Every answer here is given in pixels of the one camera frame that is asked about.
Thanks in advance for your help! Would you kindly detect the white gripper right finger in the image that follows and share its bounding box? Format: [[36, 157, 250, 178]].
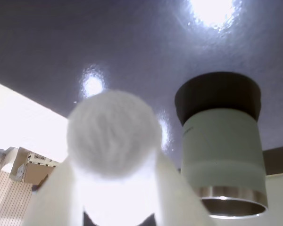
[[154, 154, 217, 226]]

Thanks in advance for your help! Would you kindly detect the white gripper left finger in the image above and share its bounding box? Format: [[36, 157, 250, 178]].
[[21, 161, 85, 226]]

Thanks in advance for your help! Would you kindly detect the white gauze ball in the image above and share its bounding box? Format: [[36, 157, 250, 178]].
[[67, 89, 163, 181]]

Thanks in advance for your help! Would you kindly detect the grey cup with black base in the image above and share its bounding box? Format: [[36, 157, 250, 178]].
[[174, 71, 269, 218]]

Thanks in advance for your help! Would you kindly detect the brown cardboard box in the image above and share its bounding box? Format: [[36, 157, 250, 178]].
[[8, 146, 60, 189]]

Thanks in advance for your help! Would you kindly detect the beige slatted panel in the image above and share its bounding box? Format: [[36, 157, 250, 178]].
[[0, 170, 34, 226]]

